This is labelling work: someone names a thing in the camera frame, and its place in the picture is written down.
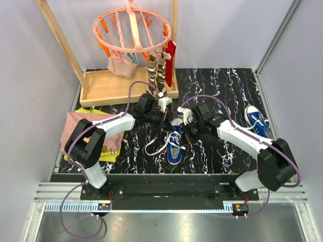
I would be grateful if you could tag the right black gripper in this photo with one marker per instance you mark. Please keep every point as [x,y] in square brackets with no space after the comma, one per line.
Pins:
[186,127]

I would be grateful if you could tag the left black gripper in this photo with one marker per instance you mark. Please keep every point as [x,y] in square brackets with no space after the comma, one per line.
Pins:
[167,126]

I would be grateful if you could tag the blue sneaker with white laces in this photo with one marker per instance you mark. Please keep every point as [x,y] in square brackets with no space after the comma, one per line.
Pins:
[172,143]

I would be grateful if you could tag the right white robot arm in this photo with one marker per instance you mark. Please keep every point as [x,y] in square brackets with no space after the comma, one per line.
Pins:
[275,162]

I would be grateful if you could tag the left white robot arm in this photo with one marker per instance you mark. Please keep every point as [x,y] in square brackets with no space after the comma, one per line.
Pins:
[84,145]

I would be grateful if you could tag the right brown striped sock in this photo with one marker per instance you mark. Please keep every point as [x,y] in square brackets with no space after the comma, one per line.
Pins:
[161,73]

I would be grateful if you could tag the brown striped sock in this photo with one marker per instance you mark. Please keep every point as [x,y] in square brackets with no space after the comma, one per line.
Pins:
[161,73]
[151,70]

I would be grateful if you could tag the yellow folded t-shirt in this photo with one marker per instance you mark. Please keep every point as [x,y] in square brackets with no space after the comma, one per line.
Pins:
[106,156]

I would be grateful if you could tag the left brown striped sock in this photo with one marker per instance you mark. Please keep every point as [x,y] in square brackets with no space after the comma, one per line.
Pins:
[151,70]

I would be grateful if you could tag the pink mesh laundry bag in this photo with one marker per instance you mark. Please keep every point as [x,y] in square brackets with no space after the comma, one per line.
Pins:
[122,63]

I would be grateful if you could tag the wooden drying rack stand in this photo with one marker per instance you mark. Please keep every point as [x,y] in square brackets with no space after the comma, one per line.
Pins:
[102,87]

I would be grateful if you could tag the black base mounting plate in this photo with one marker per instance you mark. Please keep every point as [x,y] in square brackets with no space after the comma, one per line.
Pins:
[187,188]

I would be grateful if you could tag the red hanging sock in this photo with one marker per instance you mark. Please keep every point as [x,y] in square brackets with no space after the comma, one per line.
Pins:
[170,50]

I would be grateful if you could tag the pink round clip hanger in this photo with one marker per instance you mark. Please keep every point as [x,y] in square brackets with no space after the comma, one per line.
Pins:
[131,31]

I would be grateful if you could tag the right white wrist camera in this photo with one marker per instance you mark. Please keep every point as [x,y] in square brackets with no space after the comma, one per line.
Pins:
[186,115]

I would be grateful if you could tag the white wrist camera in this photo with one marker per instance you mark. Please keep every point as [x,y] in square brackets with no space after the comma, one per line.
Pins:
[163,102]
[186,115]

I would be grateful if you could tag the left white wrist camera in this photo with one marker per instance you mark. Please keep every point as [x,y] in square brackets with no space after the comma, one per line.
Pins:
[163,102]

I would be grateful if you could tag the aluminium slotted rail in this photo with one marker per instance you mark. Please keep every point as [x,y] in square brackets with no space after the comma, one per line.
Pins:
[140,207]

